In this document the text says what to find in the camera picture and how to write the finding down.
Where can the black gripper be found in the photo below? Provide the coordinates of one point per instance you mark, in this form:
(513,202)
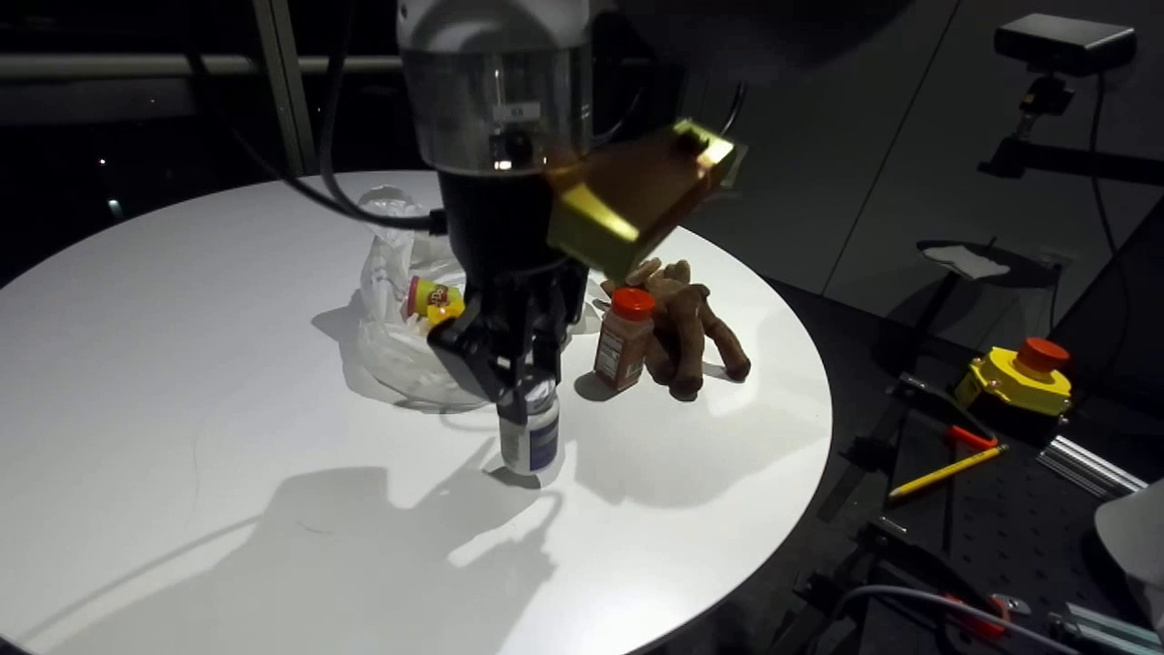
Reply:
(510,267)

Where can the white pill bottle blue label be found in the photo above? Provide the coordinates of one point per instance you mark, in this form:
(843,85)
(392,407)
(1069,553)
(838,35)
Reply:
(533,444)

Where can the brown spice bottle red cap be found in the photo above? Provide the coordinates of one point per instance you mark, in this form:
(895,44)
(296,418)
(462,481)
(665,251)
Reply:
(625,347)

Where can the brown plush moose toy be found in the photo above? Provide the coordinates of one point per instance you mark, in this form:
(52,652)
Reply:
(693,334)

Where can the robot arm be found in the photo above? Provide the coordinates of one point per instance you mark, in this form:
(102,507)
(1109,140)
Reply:
(495,85)

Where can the white plastic bag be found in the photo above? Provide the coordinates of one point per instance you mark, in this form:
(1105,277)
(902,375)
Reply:
(387,350)

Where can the yellow pencil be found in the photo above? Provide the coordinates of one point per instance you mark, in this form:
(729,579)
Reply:
(948,472)

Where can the grey flat plate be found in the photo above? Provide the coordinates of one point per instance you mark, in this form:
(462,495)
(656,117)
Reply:
(968,261)

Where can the yellow emergency stop button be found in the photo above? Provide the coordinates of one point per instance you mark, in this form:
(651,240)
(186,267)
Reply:
(1014,384)

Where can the grey window railing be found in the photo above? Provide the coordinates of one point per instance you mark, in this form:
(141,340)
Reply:
(123,67)

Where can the grey panel corner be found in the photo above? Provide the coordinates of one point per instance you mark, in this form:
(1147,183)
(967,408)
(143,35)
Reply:
(1140,549)

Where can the gold wrist camera block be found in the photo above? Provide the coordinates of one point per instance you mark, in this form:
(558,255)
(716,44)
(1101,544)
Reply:
(630,194)

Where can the grey window post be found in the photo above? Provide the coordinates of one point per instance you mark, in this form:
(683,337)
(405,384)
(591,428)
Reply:
(286,85)

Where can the aluminium rail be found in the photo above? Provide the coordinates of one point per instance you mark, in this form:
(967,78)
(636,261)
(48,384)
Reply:
(1094,460)

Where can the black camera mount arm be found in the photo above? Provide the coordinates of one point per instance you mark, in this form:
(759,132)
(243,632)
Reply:
(1069,160)

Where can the black camera on stand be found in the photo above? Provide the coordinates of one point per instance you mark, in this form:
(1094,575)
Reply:
(1064,41)

